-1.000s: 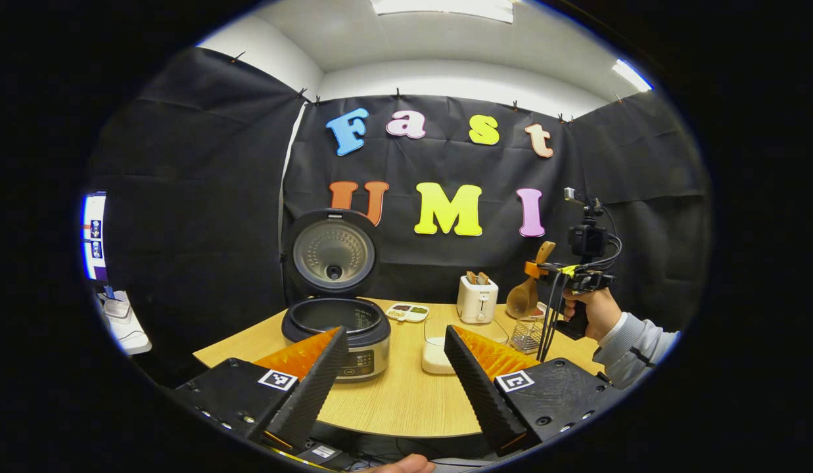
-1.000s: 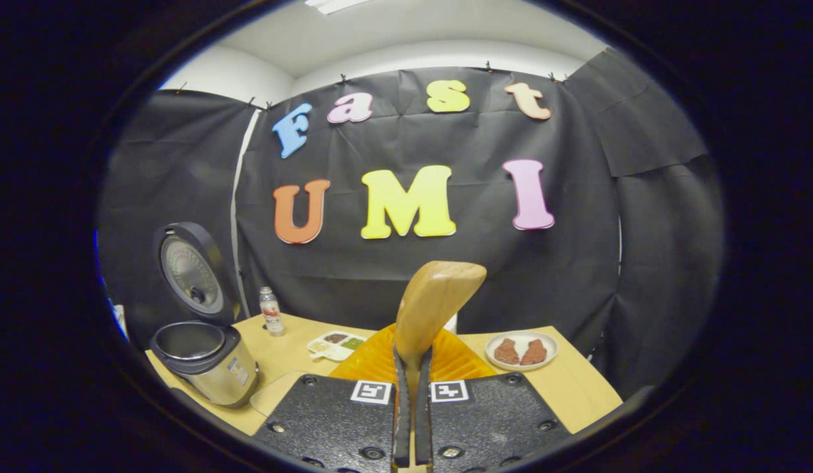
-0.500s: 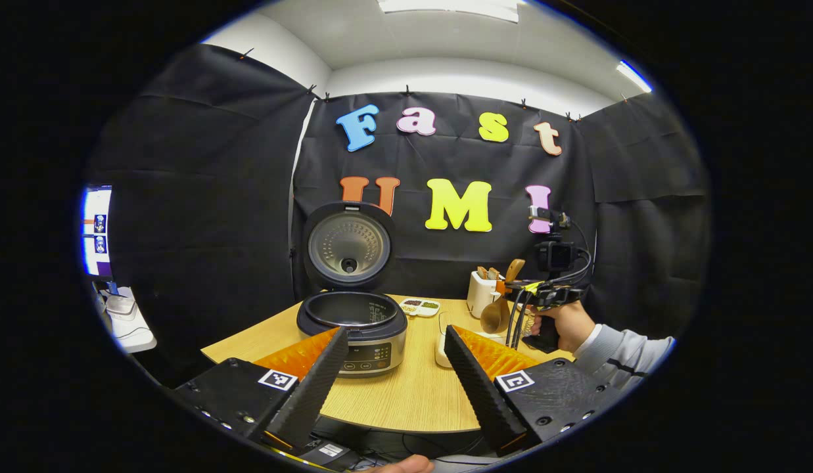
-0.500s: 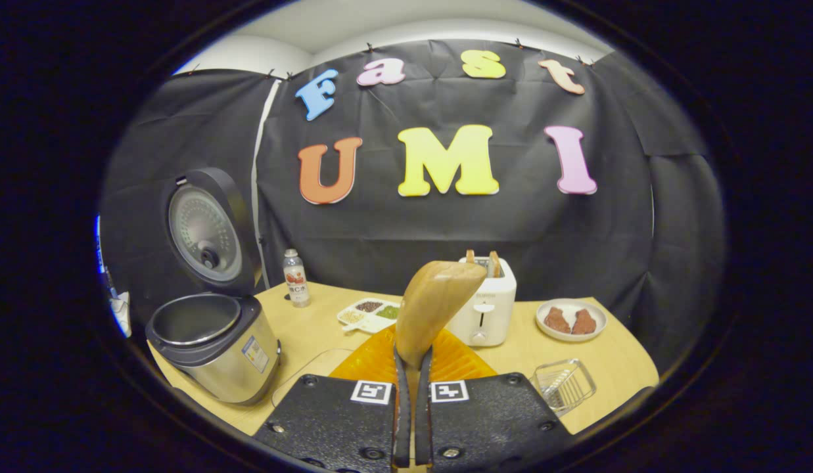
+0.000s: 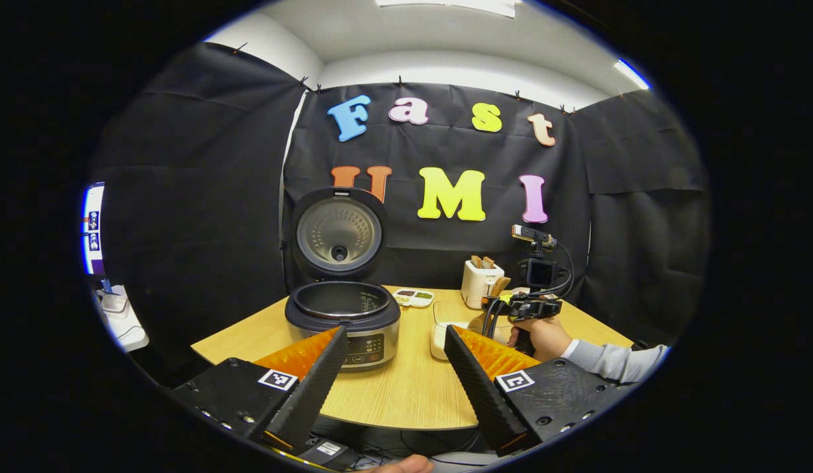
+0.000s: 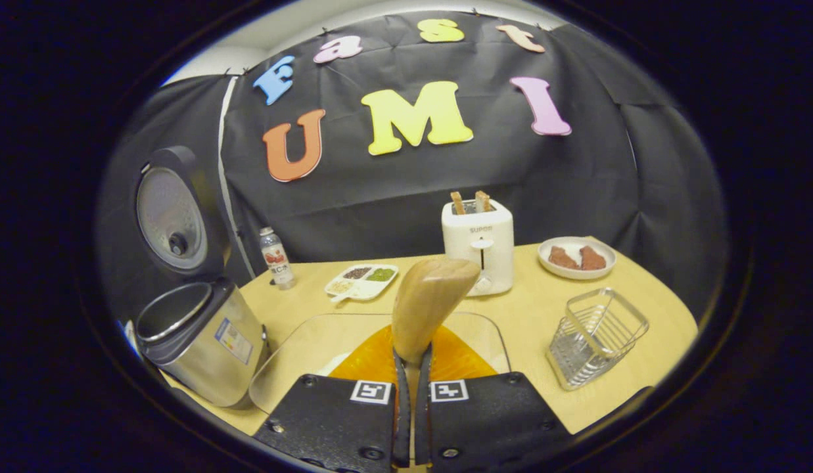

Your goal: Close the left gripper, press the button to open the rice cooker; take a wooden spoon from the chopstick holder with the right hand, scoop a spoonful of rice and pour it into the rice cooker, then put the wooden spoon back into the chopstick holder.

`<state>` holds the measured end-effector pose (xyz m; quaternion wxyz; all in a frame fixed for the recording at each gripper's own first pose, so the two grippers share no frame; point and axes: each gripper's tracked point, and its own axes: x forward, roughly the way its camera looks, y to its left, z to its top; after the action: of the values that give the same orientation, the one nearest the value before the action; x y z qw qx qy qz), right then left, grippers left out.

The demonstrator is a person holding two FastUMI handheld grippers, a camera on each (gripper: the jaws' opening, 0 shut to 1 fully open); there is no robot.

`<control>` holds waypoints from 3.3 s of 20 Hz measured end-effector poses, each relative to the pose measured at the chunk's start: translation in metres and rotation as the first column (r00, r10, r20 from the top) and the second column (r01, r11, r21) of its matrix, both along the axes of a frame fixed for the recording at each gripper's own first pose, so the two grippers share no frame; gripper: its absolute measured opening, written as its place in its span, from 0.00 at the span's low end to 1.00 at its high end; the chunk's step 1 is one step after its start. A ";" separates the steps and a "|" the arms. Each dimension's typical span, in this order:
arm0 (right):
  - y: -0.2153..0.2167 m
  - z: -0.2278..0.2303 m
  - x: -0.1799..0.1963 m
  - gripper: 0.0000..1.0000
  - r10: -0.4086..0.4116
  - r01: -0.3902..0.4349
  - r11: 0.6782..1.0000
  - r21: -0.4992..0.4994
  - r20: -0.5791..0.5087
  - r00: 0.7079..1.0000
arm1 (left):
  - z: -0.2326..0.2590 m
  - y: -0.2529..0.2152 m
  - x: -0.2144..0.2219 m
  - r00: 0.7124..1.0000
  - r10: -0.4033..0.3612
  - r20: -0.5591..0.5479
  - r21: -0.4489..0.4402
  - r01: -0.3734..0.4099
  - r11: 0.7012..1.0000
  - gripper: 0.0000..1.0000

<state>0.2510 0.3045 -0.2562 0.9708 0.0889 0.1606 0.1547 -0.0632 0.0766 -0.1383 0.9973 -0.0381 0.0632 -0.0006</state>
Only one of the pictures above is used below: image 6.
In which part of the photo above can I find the white divided bean dish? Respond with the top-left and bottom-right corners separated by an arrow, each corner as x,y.
324,263 -> 400,304

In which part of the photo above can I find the white toaster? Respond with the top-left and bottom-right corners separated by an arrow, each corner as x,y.
441,199 -> 515,298

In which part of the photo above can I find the black and silver rice cooker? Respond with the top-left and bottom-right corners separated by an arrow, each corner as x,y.
134,146 -> 271,409

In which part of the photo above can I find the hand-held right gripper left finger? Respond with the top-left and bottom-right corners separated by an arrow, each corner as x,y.
254,325 -> 411,470

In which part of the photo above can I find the metal wire chopstick holder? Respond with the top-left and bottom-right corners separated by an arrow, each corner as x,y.
546,288 -> 650,392

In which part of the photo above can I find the wooden spoon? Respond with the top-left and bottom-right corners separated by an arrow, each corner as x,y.
391,257 -> 482,421

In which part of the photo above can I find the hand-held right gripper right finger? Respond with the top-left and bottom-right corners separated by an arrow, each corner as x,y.
414,324 -> 571,473

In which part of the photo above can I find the round white plate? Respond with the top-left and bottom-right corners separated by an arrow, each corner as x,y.
538,236 -> 617,281

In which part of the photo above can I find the clear bottle with red label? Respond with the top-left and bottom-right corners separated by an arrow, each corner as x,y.
260,227 -> 296,290

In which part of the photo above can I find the clear glass container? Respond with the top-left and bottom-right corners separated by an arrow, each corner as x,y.
248,311 -> 512,415

